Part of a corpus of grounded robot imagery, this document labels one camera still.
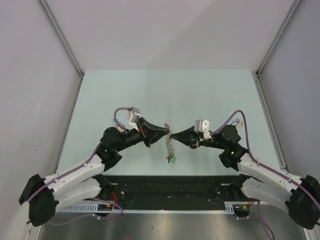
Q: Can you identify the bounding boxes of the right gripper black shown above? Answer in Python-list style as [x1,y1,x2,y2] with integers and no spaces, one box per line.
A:
[170,126,227,150]

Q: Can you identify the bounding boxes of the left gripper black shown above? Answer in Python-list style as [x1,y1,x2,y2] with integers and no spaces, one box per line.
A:
[114,116,169,152]

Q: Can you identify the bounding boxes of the metal disc keyring holder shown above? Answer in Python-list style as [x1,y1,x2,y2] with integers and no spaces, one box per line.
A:
[164,123,175,155]

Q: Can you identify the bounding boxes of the green yellow tagged keys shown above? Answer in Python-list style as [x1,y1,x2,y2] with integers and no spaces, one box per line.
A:
[165,154,177,164]

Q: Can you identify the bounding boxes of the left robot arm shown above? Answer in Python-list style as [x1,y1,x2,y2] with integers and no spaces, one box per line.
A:
[18,117,170,227]

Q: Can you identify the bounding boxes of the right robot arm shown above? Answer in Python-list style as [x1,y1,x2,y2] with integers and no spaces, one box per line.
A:
[170,124,320,230]

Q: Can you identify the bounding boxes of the blue yellow tagged keys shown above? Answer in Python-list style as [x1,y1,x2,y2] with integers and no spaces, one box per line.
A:
[113,118,128,132]

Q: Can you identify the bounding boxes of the blue tagged key bunch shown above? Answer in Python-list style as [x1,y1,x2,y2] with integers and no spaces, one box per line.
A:
[230,118,244,128]

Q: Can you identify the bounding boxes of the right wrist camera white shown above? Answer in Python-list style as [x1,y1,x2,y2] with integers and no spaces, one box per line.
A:
[193,119,211,140]

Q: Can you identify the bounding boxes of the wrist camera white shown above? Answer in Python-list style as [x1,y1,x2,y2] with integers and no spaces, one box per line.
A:
[127,107,141,131]
[193,119,211,140]

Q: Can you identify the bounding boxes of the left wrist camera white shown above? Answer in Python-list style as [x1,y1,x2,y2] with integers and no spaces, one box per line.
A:
[127,107,141,131]

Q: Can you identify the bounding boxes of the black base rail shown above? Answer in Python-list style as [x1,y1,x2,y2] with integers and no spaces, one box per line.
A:
[97,175,255,210]

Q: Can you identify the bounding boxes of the white slotted cable duct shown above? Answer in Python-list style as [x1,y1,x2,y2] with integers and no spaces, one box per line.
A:
[58,202,243,215]

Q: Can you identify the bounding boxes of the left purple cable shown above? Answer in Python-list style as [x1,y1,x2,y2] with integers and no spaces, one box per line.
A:
[24,106,137,227]

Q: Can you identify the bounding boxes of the left aluminium frame post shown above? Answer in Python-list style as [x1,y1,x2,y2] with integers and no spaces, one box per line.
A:
[37,0,84,80]

